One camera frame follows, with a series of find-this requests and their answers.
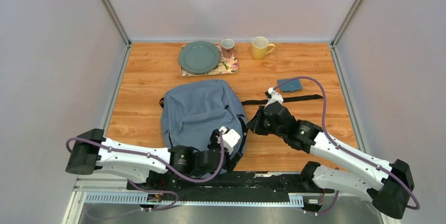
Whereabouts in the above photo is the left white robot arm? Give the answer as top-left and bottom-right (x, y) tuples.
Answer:
(65, 127), (246, 190)

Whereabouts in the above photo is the floral serving tray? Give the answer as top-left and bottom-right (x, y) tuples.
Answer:
(179, 43), (239, 77)

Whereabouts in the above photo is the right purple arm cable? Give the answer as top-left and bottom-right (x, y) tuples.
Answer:
(271, 76), (421, 216)

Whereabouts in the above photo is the green ceramic plate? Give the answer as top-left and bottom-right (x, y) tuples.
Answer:
(178, 41), (220, 74)

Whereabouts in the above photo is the blue fabric backpack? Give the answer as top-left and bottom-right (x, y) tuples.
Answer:
(160, 79), (320, 156)

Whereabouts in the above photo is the pink patterned mug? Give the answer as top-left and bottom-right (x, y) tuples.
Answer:
(220, 38), (236, 59)

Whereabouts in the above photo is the yellow ceramic mug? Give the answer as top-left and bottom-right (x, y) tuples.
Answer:
(251, 36), (276, 60)

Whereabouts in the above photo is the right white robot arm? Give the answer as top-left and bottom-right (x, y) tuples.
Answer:
(247, 88), (414, 219)

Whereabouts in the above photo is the aluminium frame rail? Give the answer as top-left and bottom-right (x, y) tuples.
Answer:
(63, 168), (400, 224)

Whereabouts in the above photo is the teal wallet notebook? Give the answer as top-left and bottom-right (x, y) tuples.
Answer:
(277, 78), (303, 93)

